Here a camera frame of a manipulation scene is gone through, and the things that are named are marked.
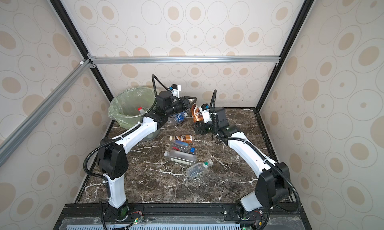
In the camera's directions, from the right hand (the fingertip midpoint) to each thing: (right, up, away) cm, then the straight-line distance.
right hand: (198, 123), depth 82 cm
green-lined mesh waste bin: (-44, +11, +14) cm, 48 cm away
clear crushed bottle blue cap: (-12, -15, +16) cm, 25 cm away
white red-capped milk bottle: (-39, +8, +21) cm, 45 cm away
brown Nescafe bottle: (-1, +5, -4) cm, 7 cm away
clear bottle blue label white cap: (-13, +4, +26) cm, 29 cm away
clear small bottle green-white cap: (-1, -28, +7) cm, 29 cm away
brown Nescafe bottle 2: (-7, -10, +14) cm, 19 cm away
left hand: (0, +13, -6) cm, 14 cm away
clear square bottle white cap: (-10, -21, +9) cm, 25 cm away
